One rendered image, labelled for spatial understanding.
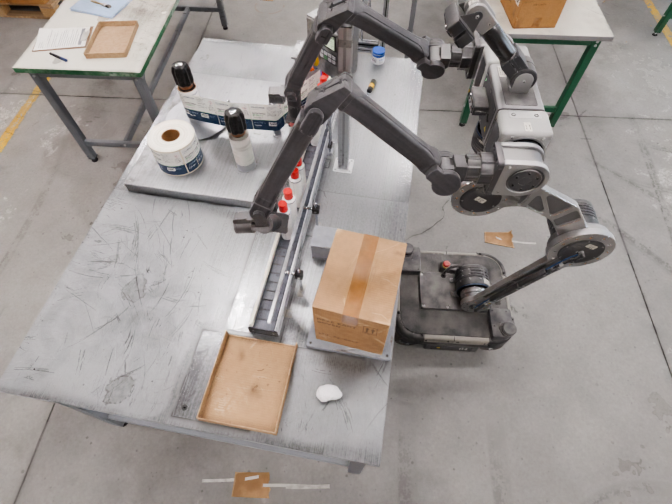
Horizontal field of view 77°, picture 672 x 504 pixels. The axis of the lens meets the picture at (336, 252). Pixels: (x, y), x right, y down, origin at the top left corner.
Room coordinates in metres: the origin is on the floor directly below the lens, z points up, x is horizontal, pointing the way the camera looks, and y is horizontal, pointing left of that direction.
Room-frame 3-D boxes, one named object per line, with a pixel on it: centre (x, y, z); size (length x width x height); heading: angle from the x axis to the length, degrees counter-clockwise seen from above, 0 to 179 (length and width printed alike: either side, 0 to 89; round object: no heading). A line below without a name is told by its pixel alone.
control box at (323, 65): (1.46, 0.01, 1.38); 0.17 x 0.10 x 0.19; 45
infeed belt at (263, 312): (1.37, 0.11, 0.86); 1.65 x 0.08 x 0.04; 170
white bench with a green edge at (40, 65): (3.10, 1.42, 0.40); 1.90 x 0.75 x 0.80; 176
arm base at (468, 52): (1.28, -0.42, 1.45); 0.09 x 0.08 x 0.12; 176
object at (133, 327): (1.28, 0.33, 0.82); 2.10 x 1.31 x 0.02; 170
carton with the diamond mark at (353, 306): (0.64, -0.08, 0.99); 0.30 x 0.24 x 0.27; 165
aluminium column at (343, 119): (1.38, -0.04, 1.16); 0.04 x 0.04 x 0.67; 80
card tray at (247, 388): (0.39, 0.29, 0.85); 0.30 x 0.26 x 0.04; 170
